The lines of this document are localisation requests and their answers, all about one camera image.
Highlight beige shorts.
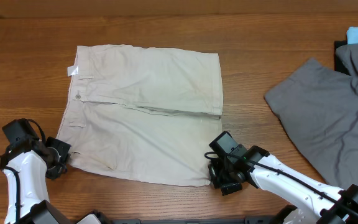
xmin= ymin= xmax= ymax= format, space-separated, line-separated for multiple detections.
xmin=57 ymin=45 xmax=223 ymax=187

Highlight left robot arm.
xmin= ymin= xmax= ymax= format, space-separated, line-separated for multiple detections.
xmin=0 ymin=118 xmax=72 ymax=224

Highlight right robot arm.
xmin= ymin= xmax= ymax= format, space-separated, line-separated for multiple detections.
xmin=204 ymin=131 xmax=358 ymax=223

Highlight grey shorts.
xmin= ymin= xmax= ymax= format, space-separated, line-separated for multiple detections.
xmin=264 ymin=44 xmax=358 ymax=189

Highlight black garment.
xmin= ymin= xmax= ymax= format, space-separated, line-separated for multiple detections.
xmin=334 ymin=40 xmax=349 ymax=75

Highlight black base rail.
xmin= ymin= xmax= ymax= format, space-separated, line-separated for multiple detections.
xmin=111 ymin=215 xmax=273 ymax=224

